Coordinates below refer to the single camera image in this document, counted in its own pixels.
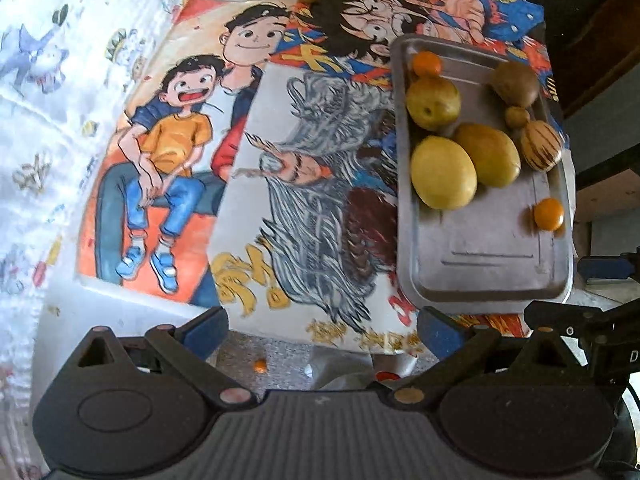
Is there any striped melon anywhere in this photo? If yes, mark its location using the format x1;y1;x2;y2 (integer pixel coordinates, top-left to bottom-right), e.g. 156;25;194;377
520;120;563;171

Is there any printed white blanket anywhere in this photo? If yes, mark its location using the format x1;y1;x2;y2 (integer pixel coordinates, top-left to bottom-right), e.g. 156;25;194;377
0;0;221;480

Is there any yellow apple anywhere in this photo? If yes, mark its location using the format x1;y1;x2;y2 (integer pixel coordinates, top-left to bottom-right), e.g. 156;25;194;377
406;76;462;131

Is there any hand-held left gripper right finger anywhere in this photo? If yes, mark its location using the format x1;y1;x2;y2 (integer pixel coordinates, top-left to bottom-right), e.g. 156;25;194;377
392;306;571;406

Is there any dark wooden furniture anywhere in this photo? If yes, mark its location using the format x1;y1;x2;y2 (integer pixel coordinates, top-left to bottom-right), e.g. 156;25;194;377
515;0;640;196

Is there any metal tray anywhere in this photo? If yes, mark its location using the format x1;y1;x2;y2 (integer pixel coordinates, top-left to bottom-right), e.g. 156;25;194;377
390;34;575;316

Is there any grey feathered figure poster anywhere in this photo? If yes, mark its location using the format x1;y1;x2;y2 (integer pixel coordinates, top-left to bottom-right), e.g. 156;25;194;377
207;60;531;357

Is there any cartoon boys poster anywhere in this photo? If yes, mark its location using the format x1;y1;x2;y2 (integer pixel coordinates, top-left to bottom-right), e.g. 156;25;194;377
75;0;301;308

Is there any colourful cartoon poster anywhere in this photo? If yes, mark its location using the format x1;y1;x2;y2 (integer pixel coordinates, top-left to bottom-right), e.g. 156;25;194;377
272;0;577;256

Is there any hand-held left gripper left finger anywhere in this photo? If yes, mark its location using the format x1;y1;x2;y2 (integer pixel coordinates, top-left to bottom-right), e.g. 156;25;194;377
75;306;258;408

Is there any large brown kiwi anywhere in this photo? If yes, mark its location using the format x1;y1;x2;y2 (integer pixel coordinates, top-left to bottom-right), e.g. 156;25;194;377
491;61;542;109

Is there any yellow lemon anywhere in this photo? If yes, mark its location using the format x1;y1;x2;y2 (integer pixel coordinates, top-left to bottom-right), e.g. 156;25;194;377
410;136;477;211

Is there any crumpled clear plastic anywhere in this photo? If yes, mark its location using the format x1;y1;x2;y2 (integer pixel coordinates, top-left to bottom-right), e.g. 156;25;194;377
307;347;416;391

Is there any small brown kiwi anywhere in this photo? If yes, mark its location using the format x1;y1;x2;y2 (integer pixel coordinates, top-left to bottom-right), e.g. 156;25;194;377
504;106;531;129

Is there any small orange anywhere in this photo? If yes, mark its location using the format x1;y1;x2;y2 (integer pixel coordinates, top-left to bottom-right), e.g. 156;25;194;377
533;197;566;232
411;51;443;79

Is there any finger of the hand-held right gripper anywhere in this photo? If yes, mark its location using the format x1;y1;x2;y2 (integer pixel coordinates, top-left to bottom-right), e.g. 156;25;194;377
523;301;602;334
577;249;640;284

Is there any green-brown mango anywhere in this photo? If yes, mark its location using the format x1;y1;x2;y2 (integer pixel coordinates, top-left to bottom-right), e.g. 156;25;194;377
452;122;522;188

